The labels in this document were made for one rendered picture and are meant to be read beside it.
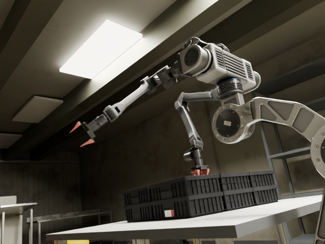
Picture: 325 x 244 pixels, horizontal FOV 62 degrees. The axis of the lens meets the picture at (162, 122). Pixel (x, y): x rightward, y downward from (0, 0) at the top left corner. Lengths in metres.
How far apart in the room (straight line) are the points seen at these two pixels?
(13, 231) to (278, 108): 5.70
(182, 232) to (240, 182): 0.92
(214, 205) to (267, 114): 0.70
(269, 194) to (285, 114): 1.01
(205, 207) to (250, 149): 3.08
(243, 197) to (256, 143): 2.75
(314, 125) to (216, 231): 0.56
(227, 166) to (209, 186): 3.19
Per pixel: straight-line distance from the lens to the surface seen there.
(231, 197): 1.85
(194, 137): 1.83
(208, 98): 1.89
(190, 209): 1.60
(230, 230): 0.97
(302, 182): 4.35
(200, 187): 1.67
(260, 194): 2.08
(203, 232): 1.04
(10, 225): 6.31
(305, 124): 1.23
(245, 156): 4.71
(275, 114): 1.27
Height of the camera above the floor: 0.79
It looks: 17 degrees up
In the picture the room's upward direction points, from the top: 8 degrees counter-clockwise
